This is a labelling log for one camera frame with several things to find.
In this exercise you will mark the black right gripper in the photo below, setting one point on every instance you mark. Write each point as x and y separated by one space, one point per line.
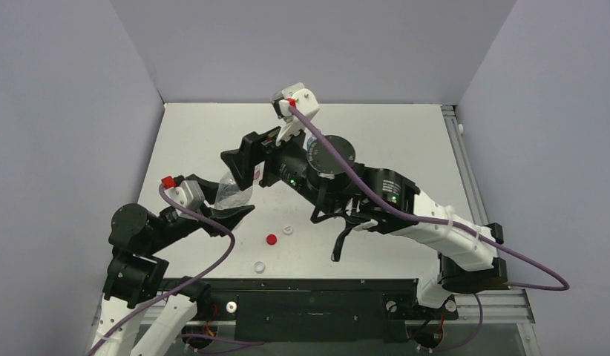
264 159

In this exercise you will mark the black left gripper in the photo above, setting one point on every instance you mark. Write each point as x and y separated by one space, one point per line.
227 216

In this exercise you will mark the clear unlabelled bottle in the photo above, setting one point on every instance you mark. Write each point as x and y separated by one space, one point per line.
230 196

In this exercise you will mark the red bottle cap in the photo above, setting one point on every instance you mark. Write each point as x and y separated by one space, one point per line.
271 239

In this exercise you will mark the blue white bottle cap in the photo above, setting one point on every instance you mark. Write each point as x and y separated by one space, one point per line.
259 267

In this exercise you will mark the red label clear bottle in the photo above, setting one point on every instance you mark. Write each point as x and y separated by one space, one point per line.
257 173

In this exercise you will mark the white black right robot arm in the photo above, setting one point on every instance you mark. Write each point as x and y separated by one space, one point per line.
377 200

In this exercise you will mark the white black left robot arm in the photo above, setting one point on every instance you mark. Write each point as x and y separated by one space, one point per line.
138 316

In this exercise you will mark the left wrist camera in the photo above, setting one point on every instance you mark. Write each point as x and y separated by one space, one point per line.
187 194

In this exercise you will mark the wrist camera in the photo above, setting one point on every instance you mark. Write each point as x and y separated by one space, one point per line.
294 96
187 194

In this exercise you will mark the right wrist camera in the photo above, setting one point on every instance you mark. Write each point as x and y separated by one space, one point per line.
294 96

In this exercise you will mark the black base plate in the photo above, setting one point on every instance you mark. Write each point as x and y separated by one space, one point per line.
316 310

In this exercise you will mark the aluminium rail frame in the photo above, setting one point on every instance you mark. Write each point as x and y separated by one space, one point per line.
499 306

